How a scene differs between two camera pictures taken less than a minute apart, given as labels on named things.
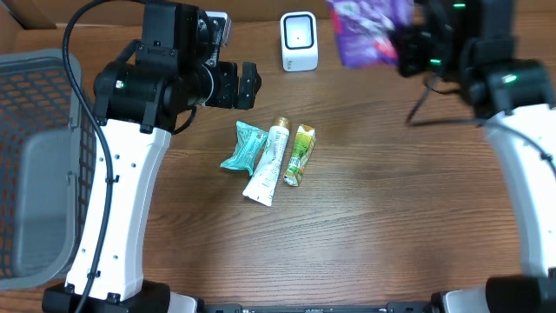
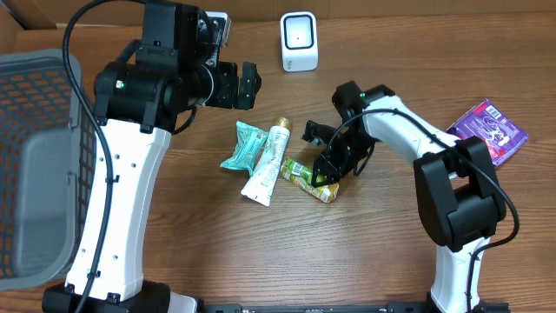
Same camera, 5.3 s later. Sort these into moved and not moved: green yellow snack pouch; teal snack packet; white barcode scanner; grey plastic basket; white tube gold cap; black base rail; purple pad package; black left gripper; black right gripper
Moved: black right gripper; green yellow snack pouch; purple pad package
Not moved: black left gripper; grey plastic basket; white tube gold cap; teal snack packet; white barcode scanner; black base rail
